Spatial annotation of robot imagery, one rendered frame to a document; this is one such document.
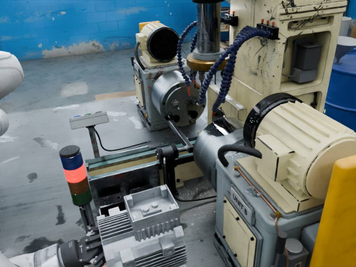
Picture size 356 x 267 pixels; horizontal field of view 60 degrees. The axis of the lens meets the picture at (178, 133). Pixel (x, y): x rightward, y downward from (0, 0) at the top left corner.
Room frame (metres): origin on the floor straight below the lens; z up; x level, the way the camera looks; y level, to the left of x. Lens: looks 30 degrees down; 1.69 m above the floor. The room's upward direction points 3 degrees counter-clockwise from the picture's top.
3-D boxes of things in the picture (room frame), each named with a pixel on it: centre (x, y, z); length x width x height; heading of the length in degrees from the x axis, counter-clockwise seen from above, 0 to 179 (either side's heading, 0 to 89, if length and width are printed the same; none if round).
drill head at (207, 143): (0.90, -0.21, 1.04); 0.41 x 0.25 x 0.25; 18
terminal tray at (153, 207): (0.60, 0.08, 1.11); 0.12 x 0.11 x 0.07; 109
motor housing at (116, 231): (0.59, 0.12, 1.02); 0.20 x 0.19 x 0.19; 109
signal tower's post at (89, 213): (0.76, 0.32, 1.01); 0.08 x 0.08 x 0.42; 18
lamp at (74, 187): (0.76, 0.32, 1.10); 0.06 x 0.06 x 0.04
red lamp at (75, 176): (0.76, 0.32, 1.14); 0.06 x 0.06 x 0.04
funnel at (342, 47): (2.42, -1.34, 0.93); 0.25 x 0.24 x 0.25; 102
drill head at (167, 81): (1.55, 0.00, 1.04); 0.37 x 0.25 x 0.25; 18
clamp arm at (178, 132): (1.15, -0.01, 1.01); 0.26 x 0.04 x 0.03; 18
